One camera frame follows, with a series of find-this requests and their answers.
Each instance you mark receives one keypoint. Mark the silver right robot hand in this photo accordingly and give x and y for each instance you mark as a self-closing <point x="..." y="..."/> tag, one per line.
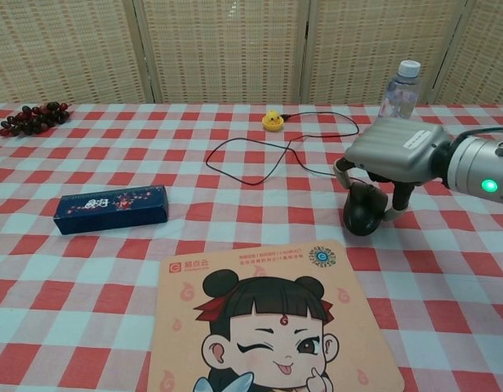
<point x="398" y="149"/>

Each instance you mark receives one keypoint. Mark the black computer mouse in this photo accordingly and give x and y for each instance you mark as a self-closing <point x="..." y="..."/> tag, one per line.
<point x="363" y="210"/>

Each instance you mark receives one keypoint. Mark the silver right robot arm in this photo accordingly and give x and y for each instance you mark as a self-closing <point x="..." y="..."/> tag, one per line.
<point x="480" y="167"/>

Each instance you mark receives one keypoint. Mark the cartoon girl mouse pad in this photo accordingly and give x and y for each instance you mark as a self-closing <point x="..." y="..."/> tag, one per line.
<point x="272" y="322"/>

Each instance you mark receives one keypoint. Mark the clear plastic water bottle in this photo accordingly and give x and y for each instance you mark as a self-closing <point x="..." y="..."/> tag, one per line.
<point x="400" y="92"/>

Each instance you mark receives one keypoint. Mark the yellow toy duck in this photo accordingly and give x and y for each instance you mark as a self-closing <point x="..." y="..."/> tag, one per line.
<point x="272" y="120"/>

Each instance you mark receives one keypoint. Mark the woven bamboo folding screen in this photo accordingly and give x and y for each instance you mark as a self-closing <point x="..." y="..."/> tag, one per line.
<point x="235" y="49"/>

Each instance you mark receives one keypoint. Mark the dark blue printed box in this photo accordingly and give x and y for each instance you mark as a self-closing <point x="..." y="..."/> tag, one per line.
<point x="108" y="211"/>

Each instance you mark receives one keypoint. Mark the red white checkered tablecloth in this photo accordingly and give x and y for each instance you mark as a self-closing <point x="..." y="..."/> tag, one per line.
<point x="72" y="286"/>

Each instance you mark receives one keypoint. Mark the dark red grape bunch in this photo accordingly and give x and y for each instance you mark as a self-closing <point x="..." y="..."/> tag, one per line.
<point x="35" y="119"/>

